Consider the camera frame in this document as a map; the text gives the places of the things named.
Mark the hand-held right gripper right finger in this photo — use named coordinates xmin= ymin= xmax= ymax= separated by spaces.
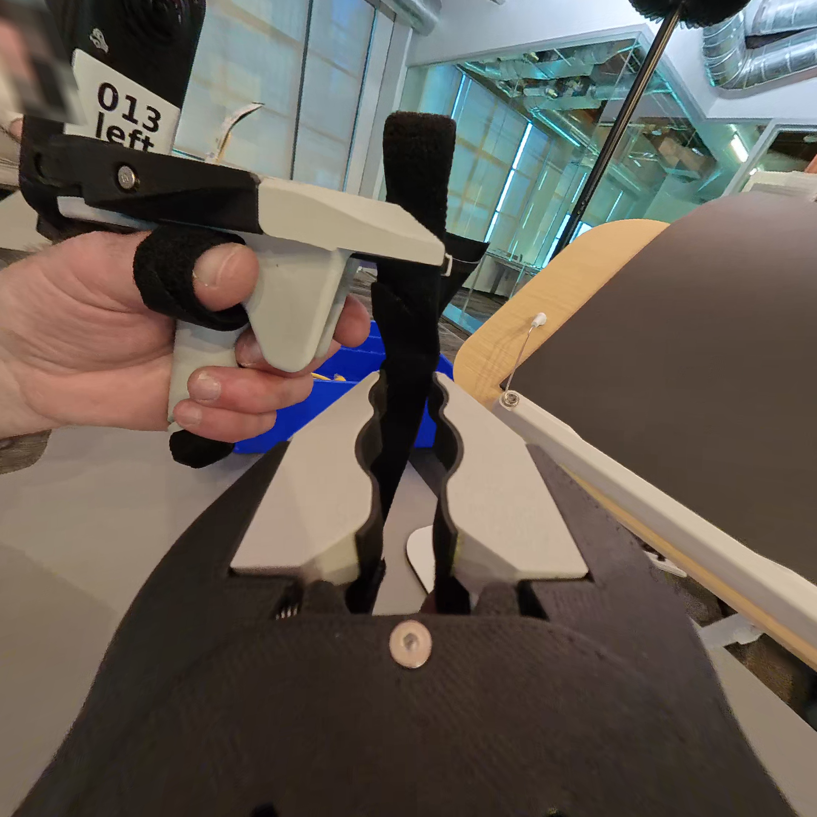
xmin=426 ymin=372 xmax=589 ymax=615

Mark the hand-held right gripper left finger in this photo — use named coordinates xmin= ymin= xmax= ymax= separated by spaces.
xmin=229 ymin=371 xmax=387 ymax=614

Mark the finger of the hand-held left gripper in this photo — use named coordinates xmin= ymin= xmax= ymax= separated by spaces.
xmin=257 ymin=177 xmax=446 ymax=267

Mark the black fabric strap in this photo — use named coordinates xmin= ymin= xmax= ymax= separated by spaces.
xmin=369 ymin=111 xmax=490 ymax=518

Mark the blue plastic bin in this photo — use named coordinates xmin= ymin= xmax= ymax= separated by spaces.
xmin=233 ymin=319 xmax=455 ymax=455

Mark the person's left hand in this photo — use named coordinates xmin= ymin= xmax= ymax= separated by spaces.
xmin=0 ymin=230 xmax=372 ymax=443

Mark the curled white paper strip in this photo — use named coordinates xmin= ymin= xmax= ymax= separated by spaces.
xmin=204 ymin=102 xmax=264 ymax=166

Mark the black-faced wooden board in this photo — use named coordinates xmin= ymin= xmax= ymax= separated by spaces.
xmin=453 ymin=191 xmax=817 ymax=671

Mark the black light stand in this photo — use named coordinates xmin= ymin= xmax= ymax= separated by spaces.
xmin=557 ymin=0 xmax=753 ymax=257

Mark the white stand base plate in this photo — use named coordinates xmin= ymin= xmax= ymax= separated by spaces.
xmin=406 ymin=526 xmax=441 ymax=594

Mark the white peg with wire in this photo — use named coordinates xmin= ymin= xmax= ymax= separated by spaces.
xmin=503 ymin=313 xmax=548 ymax=409

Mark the curved round metal duct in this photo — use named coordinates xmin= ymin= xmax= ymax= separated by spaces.
xmin=702 ymin=0 xmax=817 ymax=91

